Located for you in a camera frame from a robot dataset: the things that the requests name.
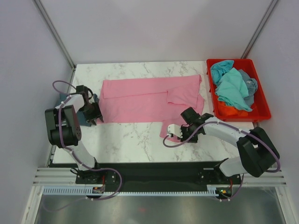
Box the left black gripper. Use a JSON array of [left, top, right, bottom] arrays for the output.
[[79, 102, 103, 126]]

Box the pink t shirt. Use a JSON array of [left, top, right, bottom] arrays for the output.
[[99, 75, 204, 138]]

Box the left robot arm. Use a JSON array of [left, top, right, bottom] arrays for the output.
[[45, 85, 103, 183]]

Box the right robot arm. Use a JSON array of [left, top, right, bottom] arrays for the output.
[[181, 107, 280, 184]]

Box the folded dark blue t shirt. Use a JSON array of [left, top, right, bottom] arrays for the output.
[[55, 93, 94, 127]]

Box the orange garment in bin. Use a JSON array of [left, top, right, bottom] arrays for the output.
[[217, 101, 249, 117]]

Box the teal t shirt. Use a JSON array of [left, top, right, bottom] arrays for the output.
[[210, 60, 252, 112]]

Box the red plastic bin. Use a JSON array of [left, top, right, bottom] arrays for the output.
[[206, 59, 271, 123]]

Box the grey blue t shirt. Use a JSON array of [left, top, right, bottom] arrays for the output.
[[238, 69, 258, 107]]

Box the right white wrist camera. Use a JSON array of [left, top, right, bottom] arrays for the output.
[[167, 124, 183, 139]]

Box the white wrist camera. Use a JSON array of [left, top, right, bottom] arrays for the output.
[[167, 124, 183, 139], [93, 93, 99, 104]]

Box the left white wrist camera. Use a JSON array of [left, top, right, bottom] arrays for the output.
[[93, 93, 99, 104]]

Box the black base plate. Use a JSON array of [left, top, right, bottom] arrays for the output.
[[71, 161, 241, 193]]

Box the white slotted cable duct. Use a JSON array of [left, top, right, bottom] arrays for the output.
[[43, 184, 234, 196]]

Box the aluminium frame rail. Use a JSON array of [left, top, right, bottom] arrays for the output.
[[33, 168, 286, 187]]

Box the left corner aluminium post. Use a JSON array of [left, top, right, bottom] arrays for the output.
[[33, 0, 76, 70]]

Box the corner aluminium post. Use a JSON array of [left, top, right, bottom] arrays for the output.
[[33, 0, 76, 70], [241, 0, 280, 59]]

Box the right corner aluminium post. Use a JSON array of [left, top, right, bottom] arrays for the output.
[[241, 0, 280, 59]]

